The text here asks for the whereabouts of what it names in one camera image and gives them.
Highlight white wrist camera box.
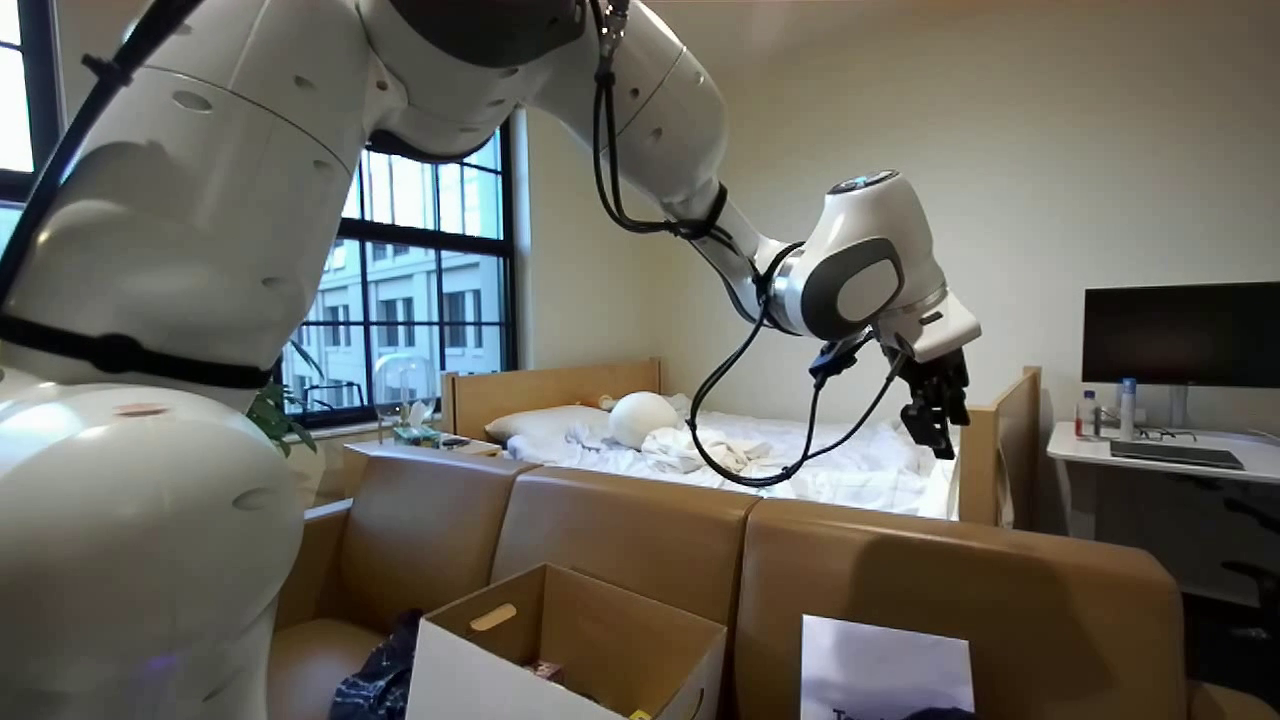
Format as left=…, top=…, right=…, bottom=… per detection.
left=912, top=300, right=989, bottom=366

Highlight black keyboard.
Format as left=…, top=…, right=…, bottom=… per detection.
left=1104, top=435, right=1248, bottom=477

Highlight black computer monitor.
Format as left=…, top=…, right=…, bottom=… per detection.
left=1078, top=276, right=1280, bottom=397

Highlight tall clear bottle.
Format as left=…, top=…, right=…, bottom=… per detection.
left=1113, top=373, right=1145, bottom=441

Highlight black looping arm cable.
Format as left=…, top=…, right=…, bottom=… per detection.
left=582, top=0, right=912, bottom=493

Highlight white desk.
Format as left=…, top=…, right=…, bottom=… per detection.
left=1043, top=420, right=1280, bottom=621

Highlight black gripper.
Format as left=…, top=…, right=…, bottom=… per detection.
left=891, top=345, right=976, bottom=462

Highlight small clear bottle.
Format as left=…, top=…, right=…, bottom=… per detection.
left=1070, top=384, right=1106, bottom=445

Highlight white round cushion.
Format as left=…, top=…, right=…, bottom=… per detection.
left=602, top=388, right=692, bottom=453

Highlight blue white patterned cloth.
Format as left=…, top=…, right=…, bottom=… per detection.
left=325, top=609, right=429, bottom=720

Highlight green plant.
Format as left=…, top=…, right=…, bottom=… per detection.
left=245, top=378, right=320, bottom=459

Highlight black thick arm cable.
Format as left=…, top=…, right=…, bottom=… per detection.
left=0, top=0, right=208, bottom=311

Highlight white pillow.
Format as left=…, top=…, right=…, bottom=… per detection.
left=481, top=398, right=617, bottom=453

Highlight black framed window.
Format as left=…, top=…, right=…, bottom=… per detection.
left=0, top=0, right=521, bottom=430

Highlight white paper sheet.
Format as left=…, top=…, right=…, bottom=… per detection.
left=797, top=613, right=980, bottom=720

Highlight white bed sheets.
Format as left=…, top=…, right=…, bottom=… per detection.
left=481, top=397, right=960, bottom=525

